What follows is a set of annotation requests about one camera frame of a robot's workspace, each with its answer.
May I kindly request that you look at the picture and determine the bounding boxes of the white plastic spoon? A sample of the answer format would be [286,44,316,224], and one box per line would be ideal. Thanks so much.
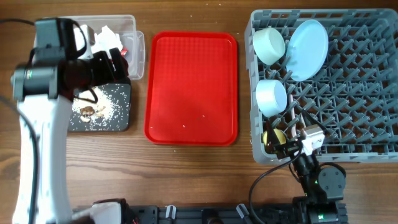
[300,110,308,128]

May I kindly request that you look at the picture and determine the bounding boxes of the red snack wrapper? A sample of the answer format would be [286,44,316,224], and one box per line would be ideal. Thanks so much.
[120,47,128,57]

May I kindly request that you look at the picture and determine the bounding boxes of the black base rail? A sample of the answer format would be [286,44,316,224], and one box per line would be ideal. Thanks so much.
[71,203,348,224]

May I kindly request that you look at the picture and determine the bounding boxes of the grey dishwasher rack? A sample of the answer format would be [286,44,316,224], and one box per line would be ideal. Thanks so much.
[244,9,397,164]

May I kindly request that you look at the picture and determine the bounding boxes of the white napkin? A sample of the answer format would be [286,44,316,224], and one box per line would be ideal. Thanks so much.
[74,24,123,59]

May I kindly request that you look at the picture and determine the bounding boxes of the food scraps and rice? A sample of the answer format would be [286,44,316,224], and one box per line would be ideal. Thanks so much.
[70,85,131,131]

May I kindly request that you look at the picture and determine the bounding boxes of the black rectangular tray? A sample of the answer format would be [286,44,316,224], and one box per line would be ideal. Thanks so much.
[67,82,132,133]

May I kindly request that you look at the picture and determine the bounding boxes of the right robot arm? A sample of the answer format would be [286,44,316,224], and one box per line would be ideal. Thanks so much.
[266,110,348,223]

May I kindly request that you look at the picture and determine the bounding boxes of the yellow cup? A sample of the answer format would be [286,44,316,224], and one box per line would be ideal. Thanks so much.
[262,128,286,154]

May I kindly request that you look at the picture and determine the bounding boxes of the green bowl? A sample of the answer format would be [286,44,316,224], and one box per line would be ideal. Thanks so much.
[253,27,285,65]

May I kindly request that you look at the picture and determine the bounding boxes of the clear plastic waste bin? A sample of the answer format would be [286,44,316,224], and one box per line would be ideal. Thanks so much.
[27,15,143,80]

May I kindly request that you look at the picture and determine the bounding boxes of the white plastic fork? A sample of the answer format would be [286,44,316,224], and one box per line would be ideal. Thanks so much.
[289,95,297,138]

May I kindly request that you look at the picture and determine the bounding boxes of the light blue plate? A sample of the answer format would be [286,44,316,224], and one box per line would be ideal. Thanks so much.
[286,19,329,82]

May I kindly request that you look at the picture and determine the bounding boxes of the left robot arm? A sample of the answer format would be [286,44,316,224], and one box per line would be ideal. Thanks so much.
[11,17,128,223]

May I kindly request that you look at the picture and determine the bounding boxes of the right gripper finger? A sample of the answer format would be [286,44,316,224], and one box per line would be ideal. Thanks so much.
[301,110,325,133]
[266,120,281,150]

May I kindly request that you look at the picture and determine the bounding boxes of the light blue bowl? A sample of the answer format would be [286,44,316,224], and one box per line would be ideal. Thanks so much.
[256,80,287,118]

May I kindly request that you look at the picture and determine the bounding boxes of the red serving tray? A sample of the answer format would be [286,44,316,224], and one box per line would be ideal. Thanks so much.
[144,31,238,146]

